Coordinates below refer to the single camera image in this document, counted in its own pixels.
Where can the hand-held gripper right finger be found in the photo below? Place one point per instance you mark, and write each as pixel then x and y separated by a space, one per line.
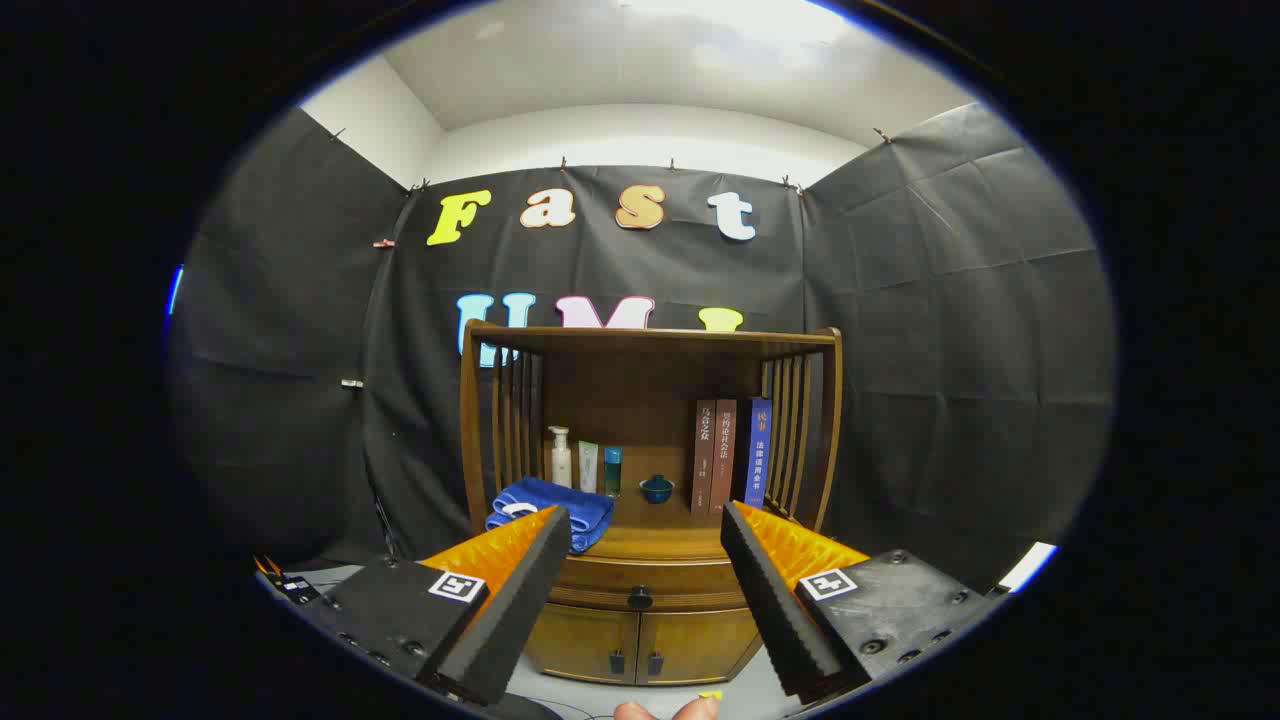
pixel 775 610

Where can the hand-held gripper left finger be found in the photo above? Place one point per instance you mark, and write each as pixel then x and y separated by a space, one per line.
pixel 520 610

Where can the wooden drawer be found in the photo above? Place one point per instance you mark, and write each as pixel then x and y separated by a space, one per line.
pixel 680 585

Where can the wooden cabinet door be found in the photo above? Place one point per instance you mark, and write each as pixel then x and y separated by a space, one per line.
pixel 580 640
pixel 700 640

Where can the wooden countertop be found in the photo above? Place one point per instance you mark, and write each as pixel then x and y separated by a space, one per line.
pixel 680 535

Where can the wooden cabinet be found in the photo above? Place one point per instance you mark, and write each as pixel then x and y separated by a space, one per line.
pixel 640 400

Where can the blue folded towel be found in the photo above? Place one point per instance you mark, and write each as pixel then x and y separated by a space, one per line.
pixel 560 500

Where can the white pump bottle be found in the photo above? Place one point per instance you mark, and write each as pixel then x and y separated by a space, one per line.
pixel 561 465

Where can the blue book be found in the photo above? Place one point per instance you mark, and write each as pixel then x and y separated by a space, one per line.
pixel 759 455

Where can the white green tube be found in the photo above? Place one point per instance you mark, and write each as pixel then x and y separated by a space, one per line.
pixel 588 468

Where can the brown book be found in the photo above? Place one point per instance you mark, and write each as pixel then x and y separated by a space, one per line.
pixel 704 460
pixel 726 455

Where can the teal bottle with blue cap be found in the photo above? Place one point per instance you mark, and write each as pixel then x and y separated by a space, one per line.
pixel 612 472

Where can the dark blue lidded teacup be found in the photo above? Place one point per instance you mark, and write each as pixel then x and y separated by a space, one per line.
pixel 657 490

